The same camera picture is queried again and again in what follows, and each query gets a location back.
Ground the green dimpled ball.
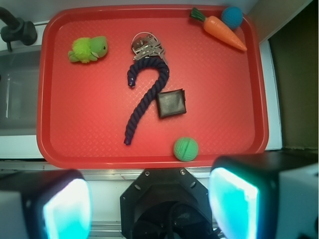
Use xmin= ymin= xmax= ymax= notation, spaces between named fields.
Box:
xmin=173 ymin=137 xmax=199 ymax=162

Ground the brown cardboard panel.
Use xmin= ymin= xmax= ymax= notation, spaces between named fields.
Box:
xmin=249 ymin=0 xmax=319 ymax=151

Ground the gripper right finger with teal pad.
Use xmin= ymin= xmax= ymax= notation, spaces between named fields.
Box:
xmin=208 ymin=152 xmax=319 ymax=239

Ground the dark blue rope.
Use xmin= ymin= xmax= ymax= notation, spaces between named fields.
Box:
xmin=123 ymin=56 xmax=170 ymax=146

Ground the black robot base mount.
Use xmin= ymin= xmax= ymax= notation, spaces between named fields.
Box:
xmin=120 ymin=168 xmax=218 ymax=239

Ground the red plastic tray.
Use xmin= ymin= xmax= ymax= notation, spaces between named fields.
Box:
xmin=36 ymin=5 xmax=269 ymax=169

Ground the grey faucet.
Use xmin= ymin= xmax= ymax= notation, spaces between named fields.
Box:
xmin=0 ymin=7 xmax=37 ymax=52

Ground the black leather wallet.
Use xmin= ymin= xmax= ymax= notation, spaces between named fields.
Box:
xmin=156 ymin=89 xmax=187 ymax=119

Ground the grey plastic sink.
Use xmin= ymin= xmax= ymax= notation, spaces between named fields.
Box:
xmin=0 ymin=46 xmax=41 ymax=136

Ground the orange toy carrot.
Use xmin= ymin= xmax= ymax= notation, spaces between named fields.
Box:
xmin=190 ymin=7 xmax=247 ymax=52

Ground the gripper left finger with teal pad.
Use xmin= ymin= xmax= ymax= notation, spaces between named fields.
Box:
xmin=0 ymin=169 xmax=93 ymax=239

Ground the green fuzzy animal toy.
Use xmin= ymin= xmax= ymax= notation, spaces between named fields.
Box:
xmin=68 ymin=36 xmax=108 ymax=64

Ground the blue dimpled ball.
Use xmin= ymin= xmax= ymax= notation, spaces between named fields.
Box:
xmin=221 ymin=6 xmax=243 ymax=30

